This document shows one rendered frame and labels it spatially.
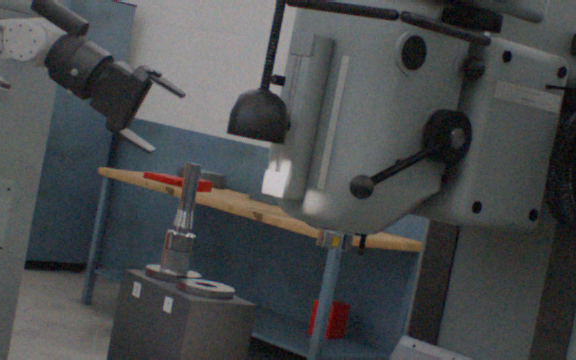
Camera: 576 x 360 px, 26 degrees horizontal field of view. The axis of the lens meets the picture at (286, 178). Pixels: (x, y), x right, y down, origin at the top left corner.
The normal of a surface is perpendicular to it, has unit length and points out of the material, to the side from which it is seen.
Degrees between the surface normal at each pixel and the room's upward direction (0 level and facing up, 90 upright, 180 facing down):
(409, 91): 90
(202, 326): 90
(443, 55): 90
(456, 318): 90
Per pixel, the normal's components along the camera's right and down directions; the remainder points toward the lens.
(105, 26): 0.67, 0.17
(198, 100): -0.72, -0.10
